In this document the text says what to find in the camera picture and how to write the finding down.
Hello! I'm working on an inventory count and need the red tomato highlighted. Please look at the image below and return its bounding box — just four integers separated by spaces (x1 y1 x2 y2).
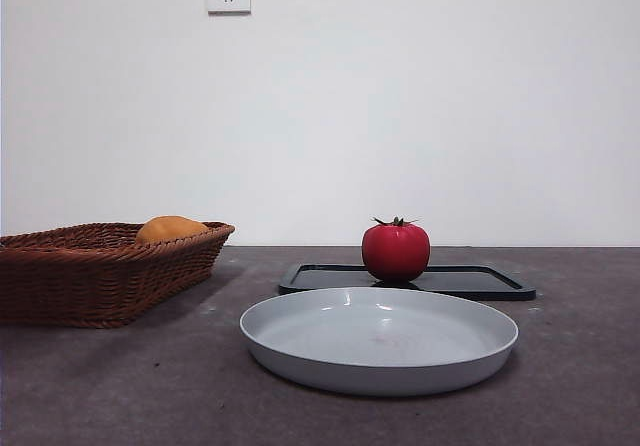
361 215 432 283

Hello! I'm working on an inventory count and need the pale grey round plate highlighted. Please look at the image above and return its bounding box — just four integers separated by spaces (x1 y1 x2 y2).
238 286 520 398

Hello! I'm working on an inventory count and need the dark rectangular tray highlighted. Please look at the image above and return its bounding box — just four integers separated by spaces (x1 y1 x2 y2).
278 262 537 302

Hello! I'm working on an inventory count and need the brown wicker basket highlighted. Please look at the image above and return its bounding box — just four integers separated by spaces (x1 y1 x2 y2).
0 221 236 329

